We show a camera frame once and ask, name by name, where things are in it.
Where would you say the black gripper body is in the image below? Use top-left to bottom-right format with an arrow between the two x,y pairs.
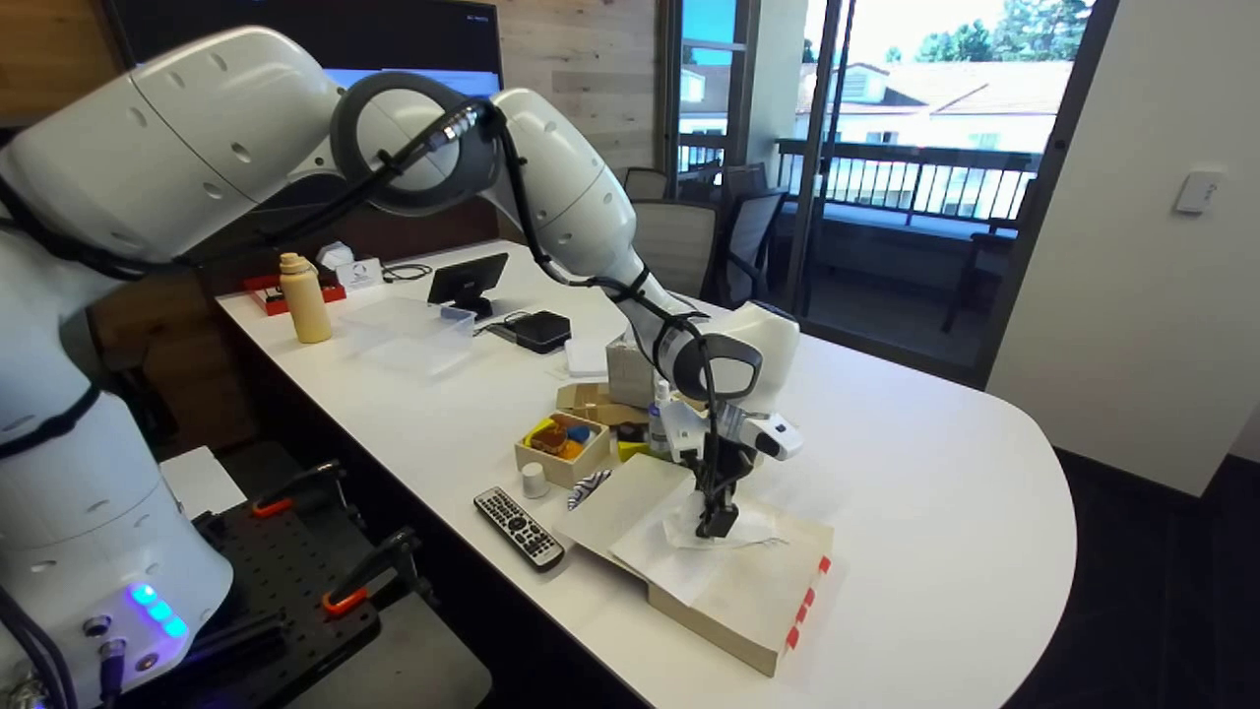
688,434 -> 760,506

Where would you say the white paper napkin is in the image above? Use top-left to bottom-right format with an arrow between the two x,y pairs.
654,489 -> 786,557

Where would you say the small bottle with blue cap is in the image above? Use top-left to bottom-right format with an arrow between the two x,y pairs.
637,396 -> 683,459

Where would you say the wooden tray with coloured blocks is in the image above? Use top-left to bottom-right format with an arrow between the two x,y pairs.
513,409 -> 624,492

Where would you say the small white cylinder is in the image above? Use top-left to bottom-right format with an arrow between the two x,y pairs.
515,458 -> 554,505

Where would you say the black remote control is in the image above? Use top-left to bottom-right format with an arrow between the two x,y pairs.
468,484 -> 573,578

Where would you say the dark office chair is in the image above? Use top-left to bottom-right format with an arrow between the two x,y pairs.
712,186 -> 790,315

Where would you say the grey office chair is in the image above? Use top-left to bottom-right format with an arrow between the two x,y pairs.
625,195 -> 725,303

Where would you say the black tablet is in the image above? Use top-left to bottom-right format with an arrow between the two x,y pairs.
424,246 -> 515,324

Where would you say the black balcony railing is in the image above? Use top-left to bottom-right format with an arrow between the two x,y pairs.
769,128 -> 1044,232

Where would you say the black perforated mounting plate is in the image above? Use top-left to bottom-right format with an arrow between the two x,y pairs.
130,435 -> 496,709

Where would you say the white plastic container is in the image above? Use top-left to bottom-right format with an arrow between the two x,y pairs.
311,236 -> 391,295

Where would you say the tan squeeze bottle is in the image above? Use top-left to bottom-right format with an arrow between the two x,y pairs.
273,246 -> 340,351

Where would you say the red tray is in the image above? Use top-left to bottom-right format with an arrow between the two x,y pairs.
244,267 -> 355,317

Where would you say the white paper sheet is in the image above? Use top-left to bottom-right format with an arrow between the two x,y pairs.
155,441 -> 252,523

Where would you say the black TV monitor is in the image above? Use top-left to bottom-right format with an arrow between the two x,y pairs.
103,0 -> 513,111

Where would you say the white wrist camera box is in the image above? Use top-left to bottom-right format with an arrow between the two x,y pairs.
738,409 -> 807,459

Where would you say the black clamp with orange handle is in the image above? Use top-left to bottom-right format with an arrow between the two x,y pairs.
318,523 -> 424,621
244,458 -> 355,523

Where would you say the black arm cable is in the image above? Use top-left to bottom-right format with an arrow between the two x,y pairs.
340,93 -> 734,506

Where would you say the white light switch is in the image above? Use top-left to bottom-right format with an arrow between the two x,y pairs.
1170,164 -> 1224,220

